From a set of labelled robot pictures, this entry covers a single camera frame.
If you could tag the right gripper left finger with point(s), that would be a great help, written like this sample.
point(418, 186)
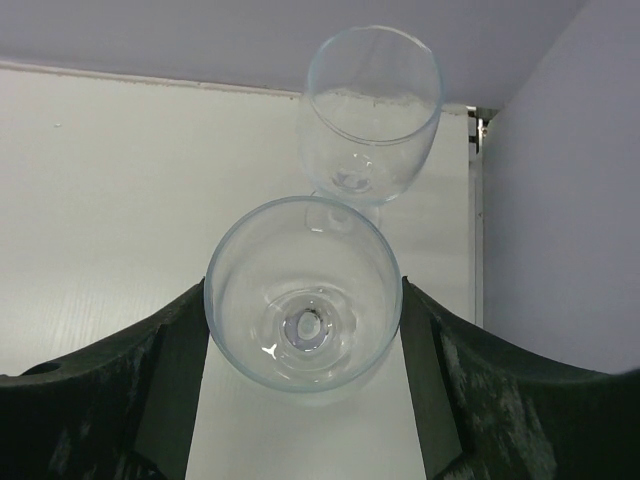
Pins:
point(123, 407)

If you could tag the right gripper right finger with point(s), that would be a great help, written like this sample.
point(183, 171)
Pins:
point(487, 409)

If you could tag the clear wine glass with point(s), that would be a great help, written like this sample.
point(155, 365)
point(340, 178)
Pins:
point(368, 116)
point(303, 295)

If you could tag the aluminium frame rail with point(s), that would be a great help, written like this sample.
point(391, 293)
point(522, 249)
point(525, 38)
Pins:
point(478, 120)

